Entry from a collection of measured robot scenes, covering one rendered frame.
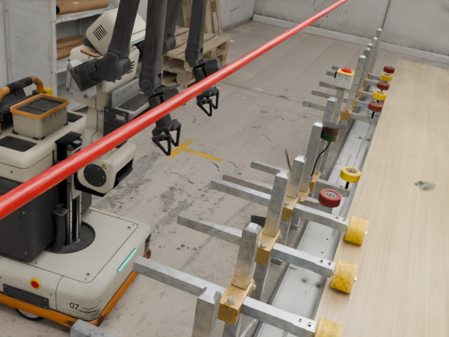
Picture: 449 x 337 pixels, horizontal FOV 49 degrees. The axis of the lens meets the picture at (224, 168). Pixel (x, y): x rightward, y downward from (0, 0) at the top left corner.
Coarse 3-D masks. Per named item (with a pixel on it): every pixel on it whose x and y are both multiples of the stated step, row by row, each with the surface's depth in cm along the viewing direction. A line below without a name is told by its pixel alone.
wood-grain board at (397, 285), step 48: (432, 96) 319; (384, 144) 233; (432, 144) 242; (384, 192) 189; (432, 192) 195; (384, 240) 159; (432, 240) 164; (384, 288) 138; (432, 288) 141; (384, 336) 121; (432, 336) 123
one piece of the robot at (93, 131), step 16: (80, 48) 183; (128, 80) 201; (96, 96) 192; (96, 112) 197; (96, 128) 200; (128, 144) 216; (96, 160) 201; (112, 160) 201; (128, 160) 213; (80, 176) 206; (96, 176) 204; (112, 176) 202
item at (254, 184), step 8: (224, 176) 192; (232, 176) 192; (240, 176) 193; (240, 184) 191; (248, 184) 190; (256, 184) 189; (264, 184) 190; (264, 192) 189; (312, 200) 184; (312, 208) 184; (320, 208) 182; (328, 208) 181
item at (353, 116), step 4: (304, 100) 300; (304, 104) 300; (308, 104) 299; (312, 104) 298; (316, 104) 297; (320, 104) 298; (316, 108) 298; (320, 108) 297; (324, 108) 297; (340, 112) 294; (352, 112) 293; (352, 116) 292; (356, 116) 291; (360, 116) 291; (364, 116) 290; (368, 116) 290; (360, 120) 291; (364, 120) 291; (368, 120) 290; (372, 120) 289
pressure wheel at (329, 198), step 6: (324, 192) 181; (330, 192) 181; (336, 192) 182; (318, 198) 182; (324, 198) 178; (330, 198) 178; (336, 198) 178; (324, 204) 179; (330, 204) 178; (336, 204) 178
